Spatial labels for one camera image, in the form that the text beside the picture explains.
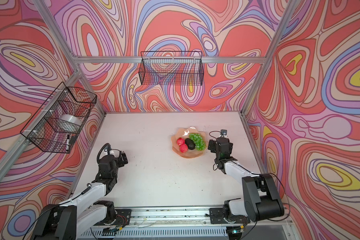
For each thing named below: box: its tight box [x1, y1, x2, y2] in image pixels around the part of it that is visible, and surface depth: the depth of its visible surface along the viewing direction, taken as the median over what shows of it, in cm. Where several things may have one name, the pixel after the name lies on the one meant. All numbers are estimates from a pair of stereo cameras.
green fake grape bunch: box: [189, 133, 206, 151], surface depth 95 cm
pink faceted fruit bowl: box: [171, 126, 208, 159], surface depth 98 cm
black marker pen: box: [66, 134, 70, 151], surface depth 74 cm
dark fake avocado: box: [185, 138, 196, 150], surface depth 97 cm
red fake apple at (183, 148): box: [179, 143, 188, 153], surface depth 95 cm
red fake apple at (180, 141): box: [176, 137, 186, 147], surface depth 98 cm
